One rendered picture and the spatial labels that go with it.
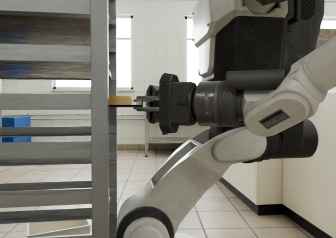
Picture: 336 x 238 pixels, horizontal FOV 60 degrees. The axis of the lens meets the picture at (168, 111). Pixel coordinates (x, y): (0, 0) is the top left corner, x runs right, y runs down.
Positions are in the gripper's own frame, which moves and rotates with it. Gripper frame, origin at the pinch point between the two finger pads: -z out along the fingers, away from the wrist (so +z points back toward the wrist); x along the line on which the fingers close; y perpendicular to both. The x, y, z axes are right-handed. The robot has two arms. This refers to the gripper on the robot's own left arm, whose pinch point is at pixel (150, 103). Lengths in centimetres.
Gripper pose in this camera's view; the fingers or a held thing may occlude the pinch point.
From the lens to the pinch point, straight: 61.7
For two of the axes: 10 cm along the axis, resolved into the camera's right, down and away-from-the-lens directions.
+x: 0.0, -10.0, -0.2
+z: 9.3, 0.1, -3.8
